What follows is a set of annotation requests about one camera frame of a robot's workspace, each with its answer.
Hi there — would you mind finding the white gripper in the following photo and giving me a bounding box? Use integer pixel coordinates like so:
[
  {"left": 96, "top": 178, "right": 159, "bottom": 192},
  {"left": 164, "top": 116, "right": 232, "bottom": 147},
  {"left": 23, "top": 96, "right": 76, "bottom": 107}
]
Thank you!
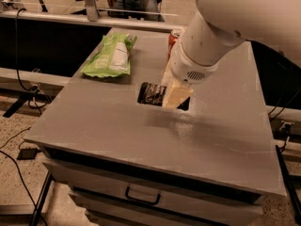
[{"left": 161, "top": 42, "right": 218, "bottom": 109}]

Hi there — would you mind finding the black rxbar chocolate bar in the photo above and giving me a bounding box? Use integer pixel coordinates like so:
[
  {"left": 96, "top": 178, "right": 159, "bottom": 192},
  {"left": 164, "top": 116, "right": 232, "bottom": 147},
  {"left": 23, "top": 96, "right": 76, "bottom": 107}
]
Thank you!
[{"left": 137, "top": 82, "right": 190, "bottom": 110}]

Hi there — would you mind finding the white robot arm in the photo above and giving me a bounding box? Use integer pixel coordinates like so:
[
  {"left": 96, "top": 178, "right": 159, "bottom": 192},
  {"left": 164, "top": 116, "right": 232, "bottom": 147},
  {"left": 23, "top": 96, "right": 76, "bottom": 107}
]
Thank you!
[{"left": 162, "top": 0, "right": 301, "bottom": 109}]

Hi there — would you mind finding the green rice chip bag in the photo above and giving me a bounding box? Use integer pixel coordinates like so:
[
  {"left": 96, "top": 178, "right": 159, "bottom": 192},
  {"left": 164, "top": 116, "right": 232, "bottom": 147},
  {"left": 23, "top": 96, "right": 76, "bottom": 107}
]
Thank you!
[{"left": 81, "top": 32, "right": 137, "bottom": 78}]

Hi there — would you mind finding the red coca-cola can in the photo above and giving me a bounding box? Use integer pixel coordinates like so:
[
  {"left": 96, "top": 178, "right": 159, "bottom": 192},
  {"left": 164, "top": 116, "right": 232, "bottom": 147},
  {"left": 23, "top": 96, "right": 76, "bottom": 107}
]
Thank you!
[{"left": 167, "top": 29, "right": 184, "bottom": 59}]

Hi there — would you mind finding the grey drawer cabinet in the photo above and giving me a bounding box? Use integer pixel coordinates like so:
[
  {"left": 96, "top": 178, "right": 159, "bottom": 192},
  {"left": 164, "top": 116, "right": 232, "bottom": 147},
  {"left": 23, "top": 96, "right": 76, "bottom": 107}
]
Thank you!
[{"left": 41, "top": 148, "right": 288, "bottom": 226}]

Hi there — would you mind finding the person in jeans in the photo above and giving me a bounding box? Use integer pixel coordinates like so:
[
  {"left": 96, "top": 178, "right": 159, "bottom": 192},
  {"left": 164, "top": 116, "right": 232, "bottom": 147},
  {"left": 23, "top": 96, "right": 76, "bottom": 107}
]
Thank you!
[{"left": 108, "top": 0, "right": 164, "bottom": 22}]

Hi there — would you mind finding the black power adapter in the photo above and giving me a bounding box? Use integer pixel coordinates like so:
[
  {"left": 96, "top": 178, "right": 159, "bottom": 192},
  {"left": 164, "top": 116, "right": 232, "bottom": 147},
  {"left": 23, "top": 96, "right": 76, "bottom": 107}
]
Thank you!
[{"left": 17, "top": 148, "right": 38, "bottom": 160}]

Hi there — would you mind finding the black drawer handle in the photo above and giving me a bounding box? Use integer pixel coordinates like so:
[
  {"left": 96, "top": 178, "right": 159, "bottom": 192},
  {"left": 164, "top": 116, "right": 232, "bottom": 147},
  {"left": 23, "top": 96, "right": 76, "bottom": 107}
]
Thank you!
[{"left": 124, "top": 186, "right": 161, "bottom": 206}]

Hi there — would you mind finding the metal bracket post left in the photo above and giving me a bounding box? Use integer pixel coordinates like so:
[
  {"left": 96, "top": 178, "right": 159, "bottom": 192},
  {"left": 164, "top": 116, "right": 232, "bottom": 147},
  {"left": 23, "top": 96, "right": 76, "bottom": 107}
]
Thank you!
[{"left": 85, "top": 0, "right": 99, "bottom": 22}]

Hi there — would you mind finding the black floor cable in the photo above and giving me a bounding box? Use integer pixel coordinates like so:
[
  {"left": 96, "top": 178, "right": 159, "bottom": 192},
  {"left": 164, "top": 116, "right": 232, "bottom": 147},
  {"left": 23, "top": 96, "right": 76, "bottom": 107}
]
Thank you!
[{"left": 0, "top": 125, "right": 48, "bottom": 226}]

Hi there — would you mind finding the metal rail frame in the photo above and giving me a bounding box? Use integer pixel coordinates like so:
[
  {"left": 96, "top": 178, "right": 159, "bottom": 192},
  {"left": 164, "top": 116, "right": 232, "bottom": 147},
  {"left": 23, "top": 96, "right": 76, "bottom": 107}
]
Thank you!
[{"left": 0, "top": 10, "right": 186, "bottom": 33}]

